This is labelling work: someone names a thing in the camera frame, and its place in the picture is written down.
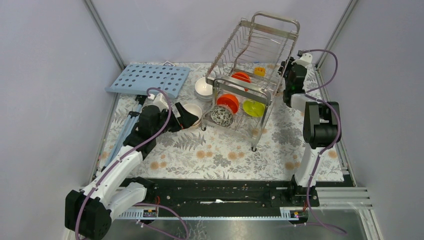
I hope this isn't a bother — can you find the blue perforated tray stand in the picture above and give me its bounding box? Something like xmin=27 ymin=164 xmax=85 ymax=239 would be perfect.
xmin=104 ymin=63 xmax=190 ymax=166

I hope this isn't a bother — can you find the leopard pattern bowl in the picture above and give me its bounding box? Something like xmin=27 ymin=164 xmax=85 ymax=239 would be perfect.
xmin=209 ymin=105 xmax=234 ymax=127

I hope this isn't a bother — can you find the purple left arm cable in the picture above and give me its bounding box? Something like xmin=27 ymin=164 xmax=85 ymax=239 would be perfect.
xmin=74 ymin=87 xmax=190 ymax=240

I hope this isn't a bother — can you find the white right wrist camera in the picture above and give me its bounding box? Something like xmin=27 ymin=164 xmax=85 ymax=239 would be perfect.
xmin=292 ymin=51 xmax=313 ymax=69

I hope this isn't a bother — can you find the lime green bowl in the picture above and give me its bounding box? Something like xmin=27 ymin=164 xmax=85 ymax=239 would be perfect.
xmin=242 ymin=99 xmax=265 ymax=118

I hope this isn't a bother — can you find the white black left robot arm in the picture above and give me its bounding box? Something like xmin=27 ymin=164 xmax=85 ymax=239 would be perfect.
xmin=64 ymin=102 xmax=200 ymax=240

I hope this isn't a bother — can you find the stainless steel dish rack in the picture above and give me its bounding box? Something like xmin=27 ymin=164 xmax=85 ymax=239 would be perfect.
xmin=201 ymin=11 xmax=301 ymax=152

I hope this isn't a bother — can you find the floral table mat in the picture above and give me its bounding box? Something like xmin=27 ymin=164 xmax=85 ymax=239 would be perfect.
xmin=99 ymin=62 xmax=345 ymax=182

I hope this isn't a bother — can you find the small yellow cup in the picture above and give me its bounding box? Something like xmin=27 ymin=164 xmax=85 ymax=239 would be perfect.
xmin=253 ymin=67 xmax=266 ymax=77

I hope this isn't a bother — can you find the white bowl front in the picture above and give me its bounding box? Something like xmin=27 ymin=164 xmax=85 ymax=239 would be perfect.
xmin=194 ymin=90 xmax=213 ymax=102

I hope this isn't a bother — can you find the orange bowl lower rear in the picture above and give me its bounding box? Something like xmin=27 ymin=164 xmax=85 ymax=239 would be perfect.
xmin=231 ymin=71 xmax=252 ymax=83

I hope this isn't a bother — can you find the orange bowl lower front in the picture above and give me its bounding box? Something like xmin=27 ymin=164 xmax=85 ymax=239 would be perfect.
xmin=216 ymin=93 xmax=240 ymax=114

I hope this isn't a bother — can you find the orange bowl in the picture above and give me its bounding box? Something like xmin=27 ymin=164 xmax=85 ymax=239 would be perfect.
xmin=231 ymin=71 xmax=252 ymax=83
xmin=216 ymin=93 xmax=240 ymax=114

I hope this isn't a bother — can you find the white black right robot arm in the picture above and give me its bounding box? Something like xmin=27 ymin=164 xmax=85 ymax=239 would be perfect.
xmin=281 ymin=53 xmax=342 ymax=206

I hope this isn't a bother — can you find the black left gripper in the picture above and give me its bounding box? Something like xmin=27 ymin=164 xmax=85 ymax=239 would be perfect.
xmin=152 ymin=102 xmax=198 ymax=138

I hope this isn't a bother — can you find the white bowl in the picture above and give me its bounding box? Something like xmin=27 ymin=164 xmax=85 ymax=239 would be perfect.
xmin=194 ymin=77 xmax=213 ymax=96
xmin=194 ymin=90 xmax=213 ymax=102

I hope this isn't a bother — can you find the white slotted cable duct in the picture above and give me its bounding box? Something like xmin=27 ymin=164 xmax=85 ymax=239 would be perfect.
xmin=116 ymin=207 xmax=300 ymax=223

